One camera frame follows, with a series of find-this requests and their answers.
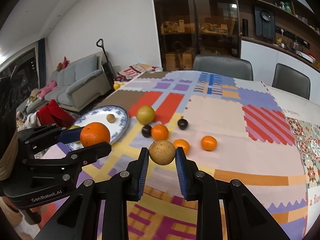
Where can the tile print table mat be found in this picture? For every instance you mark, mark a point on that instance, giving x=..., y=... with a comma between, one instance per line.
x=307, y=145

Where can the red cloth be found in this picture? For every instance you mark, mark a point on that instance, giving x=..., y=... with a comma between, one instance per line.
x=53, y=112

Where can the person's left hand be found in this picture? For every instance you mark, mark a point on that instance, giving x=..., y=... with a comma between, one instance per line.
x=7, y=160

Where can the blue white patterned plate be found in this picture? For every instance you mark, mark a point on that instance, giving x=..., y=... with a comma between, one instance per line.
x=100, y=113

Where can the folded striped cloth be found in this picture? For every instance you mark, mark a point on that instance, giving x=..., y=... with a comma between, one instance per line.
x=135, y=70

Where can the wooden wall shelf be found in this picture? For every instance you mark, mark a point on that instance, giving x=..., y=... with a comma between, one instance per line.
x=280, y=2

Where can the white lower cabinet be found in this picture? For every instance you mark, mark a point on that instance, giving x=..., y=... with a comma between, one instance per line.
x=260, y=52

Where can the small green fruit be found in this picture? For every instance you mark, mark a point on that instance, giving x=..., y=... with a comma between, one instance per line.
x=74, y=127

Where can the black wall appliance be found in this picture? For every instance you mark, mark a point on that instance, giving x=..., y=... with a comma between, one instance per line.
x=264, y=22

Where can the small mandarin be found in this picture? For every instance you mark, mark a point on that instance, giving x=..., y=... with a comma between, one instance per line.
x=209, y=143
x=183, y=145
x=160, y=132

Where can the black upright vacuum cleaner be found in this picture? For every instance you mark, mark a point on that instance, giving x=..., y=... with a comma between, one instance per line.
x=108, y=67

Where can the grey sofa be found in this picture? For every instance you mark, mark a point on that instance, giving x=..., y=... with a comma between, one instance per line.
x=80, y=85

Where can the black thermos bottle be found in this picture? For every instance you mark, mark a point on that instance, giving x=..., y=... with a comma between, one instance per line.
x=245, y=27

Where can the patchwork tablecloth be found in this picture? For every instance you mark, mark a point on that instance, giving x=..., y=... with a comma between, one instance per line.
x=215, y=115

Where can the dark plum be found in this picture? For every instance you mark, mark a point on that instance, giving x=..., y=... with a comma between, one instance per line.
x=146, y=131
x=182, y=124

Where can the yellow-green pear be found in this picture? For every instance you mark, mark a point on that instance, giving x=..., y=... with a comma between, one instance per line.
x=146, y=115

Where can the cardboard box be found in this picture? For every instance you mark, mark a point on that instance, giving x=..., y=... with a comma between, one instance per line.
x=172, y=61

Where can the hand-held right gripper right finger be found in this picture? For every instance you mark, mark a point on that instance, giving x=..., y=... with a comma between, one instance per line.
x=180, y=175

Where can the brown round fruit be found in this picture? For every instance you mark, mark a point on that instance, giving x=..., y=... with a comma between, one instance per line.
x=162, y=153

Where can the pink plush toy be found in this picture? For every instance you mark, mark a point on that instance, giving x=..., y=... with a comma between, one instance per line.
x=47, y=90

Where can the grey chair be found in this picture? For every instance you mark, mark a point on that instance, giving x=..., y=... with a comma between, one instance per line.
x=222, y=66
x=291, y=80

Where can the glass door cabinet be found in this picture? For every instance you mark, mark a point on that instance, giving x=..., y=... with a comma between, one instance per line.
x=195, y=25

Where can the large orange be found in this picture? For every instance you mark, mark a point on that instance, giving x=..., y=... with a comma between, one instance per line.
x=95, y=133

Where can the white printed table mat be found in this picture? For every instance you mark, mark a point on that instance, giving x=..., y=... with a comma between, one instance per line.
x=292, y=100

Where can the small brown fruit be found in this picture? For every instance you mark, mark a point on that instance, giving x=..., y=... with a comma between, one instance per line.
x=110, y=118

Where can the white red lidded container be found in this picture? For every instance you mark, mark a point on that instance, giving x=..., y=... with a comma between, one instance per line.
x=308, y=57

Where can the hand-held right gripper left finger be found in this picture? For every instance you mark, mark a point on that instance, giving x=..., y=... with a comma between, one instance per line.
x=143, y=175

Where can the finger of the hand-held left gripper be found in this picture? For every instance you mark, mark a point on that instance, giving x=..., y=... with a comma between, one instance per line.
x=70, y=135
x=95, y=151

